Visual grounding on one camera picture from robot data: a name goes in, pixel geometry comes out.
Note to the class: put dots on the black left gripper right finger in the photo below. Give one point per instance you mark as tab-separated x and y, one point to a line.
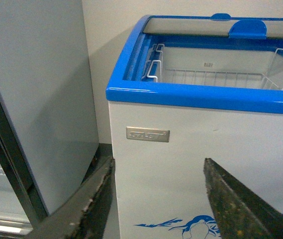
238	211

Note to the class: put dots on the white blue chest freezer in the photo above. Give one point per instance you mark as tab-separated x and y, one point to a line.
160	186

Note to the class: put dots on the blue lid handle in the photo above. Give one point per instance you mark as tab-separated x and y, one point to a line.
220	17
248	29

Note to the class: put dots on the rear blue lid handle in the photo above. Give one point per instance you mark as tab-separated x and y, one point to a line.
220	17

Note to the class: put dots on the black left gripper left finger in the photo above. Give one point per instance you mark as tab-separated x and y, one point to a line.
85	214

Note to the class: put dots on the grey upright display fridge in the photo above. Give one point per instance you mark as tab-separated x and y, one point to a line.
48	130

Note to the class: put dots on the silver brand badge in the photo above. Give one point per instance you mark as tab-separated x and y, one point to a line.
147	134

